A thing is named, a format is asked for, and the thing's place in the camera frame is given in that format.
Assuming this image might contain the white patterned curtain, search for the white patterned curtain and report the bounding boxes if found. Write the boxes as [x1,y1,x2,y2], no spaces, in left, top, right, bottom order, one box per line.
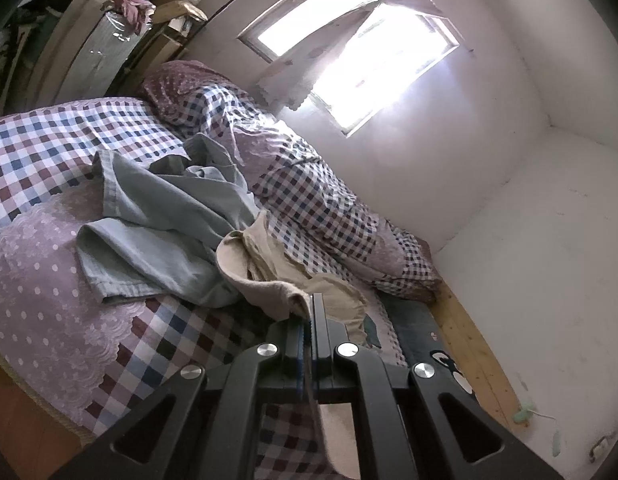
[259,0,444,111]

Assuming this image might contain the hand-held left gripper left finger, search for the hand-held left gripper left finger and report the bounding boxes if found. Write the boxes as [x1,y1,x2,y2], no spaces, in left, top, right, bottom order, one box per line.
[50,316,310,480]

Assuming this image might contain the teal garment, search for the teal garment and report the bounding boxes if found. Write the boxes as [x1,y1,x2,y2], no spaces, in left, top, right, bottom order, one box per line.
[363,314,383,349]

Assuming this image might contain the pink cloth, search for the pink cloth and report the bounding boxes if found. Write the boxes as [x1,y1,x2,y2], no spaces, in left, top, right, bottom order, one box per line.
[106,0,157,36]

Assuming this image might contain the beige garment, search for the beige garment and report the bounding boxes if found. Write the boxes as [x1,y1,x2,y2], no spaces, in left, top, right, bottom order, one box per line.
[216,210,370,346]

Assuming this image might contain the white wall socket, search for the white wall socket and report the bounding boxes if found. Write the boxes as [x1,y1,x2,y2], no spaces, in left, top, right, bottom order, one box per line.
[589,435,614,461]

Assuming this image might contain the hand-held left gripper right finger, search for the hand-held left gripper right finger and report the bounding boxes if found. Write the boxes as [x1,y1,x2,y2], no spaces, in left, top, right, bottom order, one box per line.
[310,293,566,480]

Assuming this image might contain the checkered quilt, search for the checkered quilt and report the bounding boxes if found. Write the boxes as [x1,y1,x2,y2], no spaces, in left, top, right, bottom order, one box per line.
[139,60,444,303]

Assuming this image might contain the dark grey cartoon pillow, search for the dark grey cartoon pillow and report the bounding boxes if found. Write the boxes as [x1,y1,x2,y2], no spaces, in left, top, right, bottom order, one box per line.
[379,290,482,403]

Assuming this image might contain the cardboard boxes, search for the cardboard boxes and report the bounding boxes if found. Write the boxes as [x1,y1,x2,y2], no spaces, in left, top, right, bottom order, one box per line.
[149,0,210,51]

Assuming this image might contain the light blue cloth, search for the light blue cloth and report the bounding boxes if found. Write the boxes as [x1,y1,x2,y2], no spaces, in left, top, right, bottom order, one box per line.
[76,132,262,308]

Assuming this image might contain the small green object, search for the small green object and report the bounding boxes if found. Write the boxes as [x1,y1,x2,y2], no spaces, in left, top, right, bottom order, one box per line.
[511,400,554,423]

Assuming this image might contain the white storage box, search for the white storage box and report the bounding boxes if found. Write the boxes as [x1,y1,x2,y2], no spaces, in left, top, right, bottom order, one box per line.
[26,0,154,106]

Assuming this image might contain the wooden bed frame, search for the wooden bed frame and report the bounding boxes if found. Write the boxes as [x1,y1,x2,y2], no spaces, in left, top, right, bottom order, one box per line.
[429,280,532,428]

